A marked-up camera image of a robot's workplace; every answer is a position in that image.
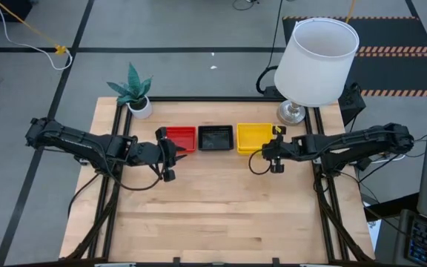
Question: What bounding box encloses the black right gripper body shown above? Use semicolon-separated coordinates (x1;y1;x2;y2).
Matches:
270;125;296;174

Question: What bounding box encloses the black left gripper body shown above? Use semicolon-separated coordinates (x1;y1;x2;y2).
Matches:
136;128;178;183

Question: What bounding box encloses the potted green snake plant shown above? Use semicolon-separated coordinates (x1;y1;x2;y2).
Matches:
106;62;153;120

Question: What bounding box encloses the black power box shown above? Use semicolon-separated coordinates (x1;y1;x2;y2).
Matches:
263;85;285;99

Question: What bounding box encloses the black angular device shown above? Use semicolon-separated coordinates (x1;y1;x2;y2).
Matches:
338;82;367;126

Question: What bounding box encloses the white shade table lamp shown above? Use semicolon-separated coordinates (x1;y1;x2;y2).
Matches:
273;17;360;126

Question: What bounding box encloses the black hazard-striped floor mat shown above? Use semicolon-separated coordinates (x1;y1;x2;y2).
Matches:
282;16;427;98

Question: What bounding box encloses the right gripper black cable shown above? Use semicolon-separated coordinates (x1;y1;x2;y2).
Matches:
248;149;272;176

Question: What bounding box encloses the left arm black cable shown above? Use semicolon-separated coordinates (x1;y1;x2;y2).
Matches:
94;162;165;192

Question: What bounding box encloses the black aluminium extrusion frame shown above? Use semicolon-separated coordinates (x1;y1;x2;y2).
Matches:
59;96;377;267

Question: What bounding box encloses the thick black floor cable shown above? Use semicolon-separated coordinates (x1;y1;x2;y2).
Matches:
255;0;285;95

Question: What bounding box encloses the black base cable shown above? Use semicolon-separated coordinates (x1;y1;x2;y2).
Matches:
67;172;102;220

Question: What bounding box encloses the white cable loop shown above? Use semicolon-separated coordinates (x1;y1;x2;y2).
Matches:
368;154;402;165

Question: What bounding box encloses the thin black cable loop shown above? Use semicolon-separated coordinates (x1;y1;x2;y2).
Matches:
231;0;261;11

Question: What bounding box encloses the yellow hanging cable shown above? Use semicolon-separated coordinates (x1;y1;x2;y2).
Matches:
345;0;357;24

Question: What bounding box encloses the white floor cable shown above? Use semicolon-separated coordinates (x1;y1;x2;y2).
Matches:
0;0;73;71

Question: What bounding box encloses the yellow floor cable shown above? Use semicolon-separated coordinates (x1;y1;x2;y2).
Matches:
0;0;63;48

